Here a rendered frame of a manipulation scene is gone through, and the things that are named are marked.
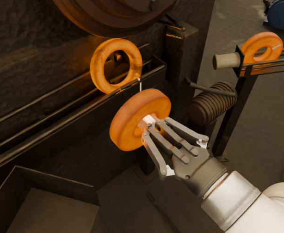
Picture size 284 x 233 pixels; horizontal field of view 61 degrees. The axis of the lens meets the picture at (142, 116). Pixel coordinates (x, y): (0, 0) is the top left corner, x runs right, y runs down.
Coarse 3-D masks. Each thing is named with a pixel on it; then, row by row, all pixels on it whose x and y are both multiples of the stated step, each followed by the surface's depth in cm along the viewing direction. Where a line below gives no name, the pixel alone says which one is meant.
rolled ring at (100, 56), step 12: (108, 48) 72; (120, 48) 75; (132, 48) 78; (96, 60) 71; (132, 60) 81; (96, 72) 73; (132, 72) 82; (96, 84) 75; (108, 84) 77; (120, 84) 82
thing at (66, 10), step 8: (56, 0) 48; (64, 0) 49; (72, 0) 50; (176, 0) 70; (64, 8) 50; (72, 8) 51; (80, 8) 53; (168, 8) 70; (72, 16) 52; (80, 16) 54; (88, 16) 55; (160, 16) 70; (80, 24) 55; (88, 24) 56; (96, 24) 58; (104, 24) 59; (144, 24) 68; (152, 24) 70; (88, 32) 58; (96, 32) 59; (104, 32) 60; (112, 32) 62; (120, 32) 64; (128, 32) 66; (136, 32) 68
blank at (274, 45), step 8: (264, 32) 88; (272, 32) 88; (248, 40) 89; (256, 40) 87; (264, 40) 87; (272, 40) 88; (280, 40) 88; (248, 48) 89; (256, 48) 89; (272, 48) 90; (280, 48) 90; (248, 56) 92; (264, 56) 95; (272, 56) 93; (264, 64) 95
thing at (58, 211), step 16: (16, 176) 59; (32, 176) 60; (48, 176) 57; (0, 192) 55; (16, 192) 60; (32, 192) 66; (48, 192) 65; (64, 192) 62; (80, 192) 59; (0, 208) 56; (16, 208) 62; (32, 208) 63; (48, 208) 63; (64, 208) 63; (80, 208) 63; (96, 208) 63; (0, 224) 57; (16, 224) 61; (32, 224) 61; (48, 224) 61; (64, 224) 60; (80, 224) 60
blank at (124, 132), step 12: (144, 96) 48; (156, 96) 49; (120, 108) 48; (132, 108) 47; (144, 108) 48; (156, 108) 51; (168, 108) 55; (120, 120) 47; (132, 120) 48; (120, 132) 48; (132, 132) 51; (120, 144) 50; (132, 144) 54
